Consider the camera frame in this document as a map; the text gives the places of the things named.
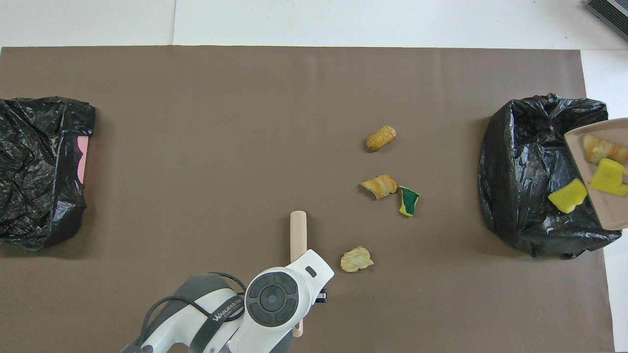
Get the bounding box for black plastic trash bag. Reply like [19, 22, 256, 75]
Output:
[478, 93, 624, 260]
[0, 97, 96, 252]

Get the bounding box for grey ribbed device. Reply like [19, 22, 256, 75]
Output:
[585, 0, 628, 42]

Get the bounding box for yellow sponge piece green backed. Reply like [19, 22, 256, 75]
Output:
[589, 158, 628, 197]

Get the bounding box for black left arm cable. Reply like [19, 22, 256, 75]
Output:
[141, 272, 246, 353]

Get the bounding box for beige hand brush black bristles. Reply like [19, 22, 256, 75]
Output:
[289, 211, 308, 338]

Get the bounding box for pink plastic bin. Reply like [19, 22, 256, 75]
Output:
[77, 136, 91, 183]

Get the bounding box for brown oval bread-like sponge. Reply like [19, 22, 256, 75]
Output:
[366, 126, 397, 152]

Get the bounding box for brown table mat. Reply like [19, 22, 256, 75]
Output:
[0, 46, 617, 353]

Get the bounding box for pale yellow sponge lump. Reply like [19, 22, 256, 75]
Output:
[340, 246, 374, 273]

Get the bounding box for orange striped sponge scrap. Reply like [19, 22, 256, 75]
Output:
[360, 175, 398, 201]

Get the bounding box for beige plastic dustpan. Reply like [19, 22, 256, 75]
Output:
[563, 118, 628, 230]

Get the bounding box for tan sponge lump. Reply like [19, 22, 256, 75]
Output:
[582, 134, 628, 165]

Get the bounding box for small green yellow sponge wedge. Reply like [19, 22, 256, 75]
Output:
[398, 185, 420, 217]

